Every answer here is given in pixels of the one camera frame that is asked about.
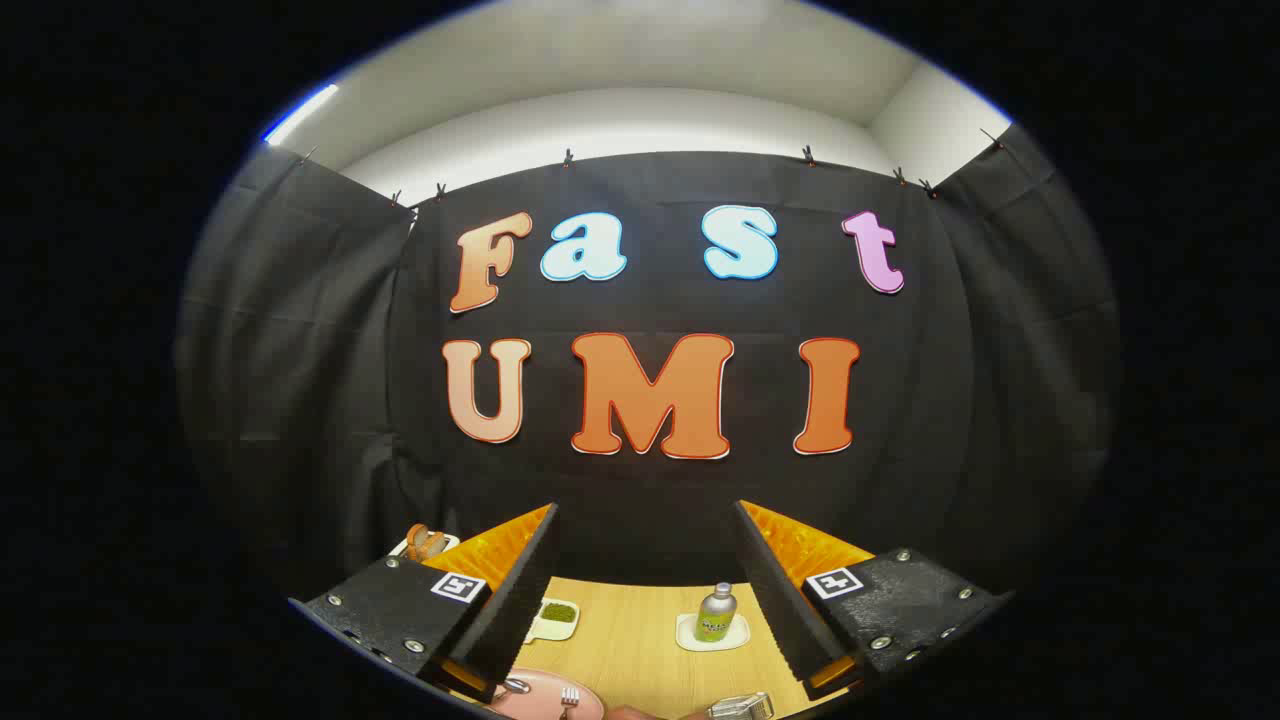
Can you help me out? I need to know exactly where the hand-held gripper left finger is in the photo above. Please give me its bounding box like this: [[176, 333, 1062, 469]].
[[288, 502, 561, 704]]

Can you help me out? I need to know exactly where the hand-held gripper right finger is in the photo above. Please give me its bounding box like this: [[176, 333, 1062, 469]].
[[733, 499, 1013, 701]]

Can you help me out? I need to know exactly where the white divided dish with beans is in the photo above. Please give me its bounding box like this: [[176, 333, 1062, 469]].
[[522, 597, 581, 644]]

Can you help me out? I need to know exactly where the green soda bottle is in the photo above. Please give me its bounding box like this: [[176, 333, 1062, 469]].
[[695, 582, 739, 643]]

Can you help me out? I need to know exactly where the white toaster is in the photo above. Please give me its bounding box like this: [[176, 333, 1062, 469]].
[[388, 533, 463, 561]]

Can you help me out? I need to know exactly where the white square coaster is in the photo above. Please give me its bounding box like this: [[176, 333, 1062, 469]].
[[676, 612, 751, 653]]

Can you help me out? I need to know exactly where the pink round plate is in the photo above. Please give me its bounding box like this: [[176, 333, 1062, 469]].
[[490, 668, 606, 720]]

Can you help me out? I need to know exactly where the metal wire cutlery basket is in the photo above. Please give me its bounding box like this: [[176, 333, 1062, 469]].
[[706, 692, 776, 720]]

